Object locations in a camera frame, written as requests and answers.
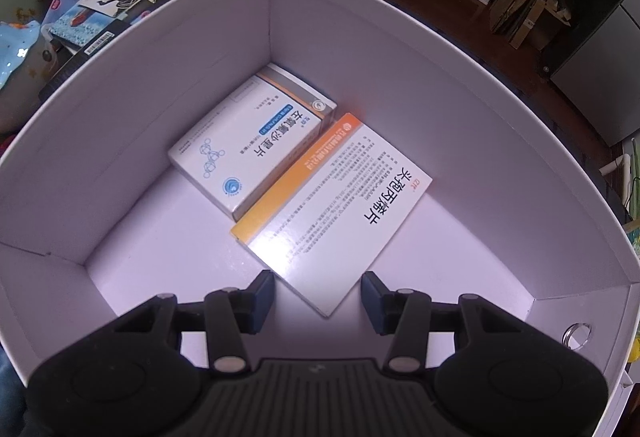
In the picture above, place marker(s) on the white cardboard storage box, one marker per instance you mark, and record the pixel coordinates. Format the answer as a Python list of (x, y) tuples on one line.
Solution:
[(450, 92)]

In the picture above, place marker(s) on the white blue medicine box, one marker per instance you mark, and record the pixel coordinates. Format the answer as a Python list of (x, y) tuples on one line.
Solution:
[(240, 147)]

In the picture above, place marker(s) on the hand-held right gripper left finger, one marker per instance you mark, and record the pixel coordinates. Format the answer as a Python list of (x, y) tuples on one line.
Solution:
[(262, 302)]

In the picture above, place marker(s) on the silver refrigerator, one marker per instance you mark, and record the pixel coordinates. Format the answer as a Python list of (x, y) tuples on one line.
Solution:
[(600, 77)]

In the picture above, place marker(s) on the flattened cardboard stack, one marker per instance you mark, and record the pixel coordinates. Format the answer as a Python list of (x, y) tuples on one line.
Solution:
[(525, 7)]

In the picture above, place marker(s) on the white orange medicine box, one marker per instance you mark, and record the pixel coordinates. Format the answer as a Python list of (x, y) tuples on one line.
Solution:
[(340, 227)]

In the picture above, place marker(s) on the blue picture card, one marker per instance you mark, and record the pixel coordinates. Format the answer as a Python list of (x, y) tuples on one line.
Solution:
[(85, 24)]

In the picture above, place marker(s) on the black flat box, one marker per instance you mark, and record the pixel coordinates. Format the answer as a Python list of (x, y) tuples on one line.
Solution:
[(100, 44)]

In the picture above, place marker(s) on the small green side table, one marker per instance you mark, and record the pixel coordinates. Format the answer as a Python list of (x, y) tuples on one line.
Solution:
[(617, 164)]

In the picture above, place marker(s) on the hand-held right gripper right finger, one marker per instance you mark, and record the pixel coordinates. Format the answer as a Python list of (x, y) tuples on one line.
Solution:
[(372, 302)]

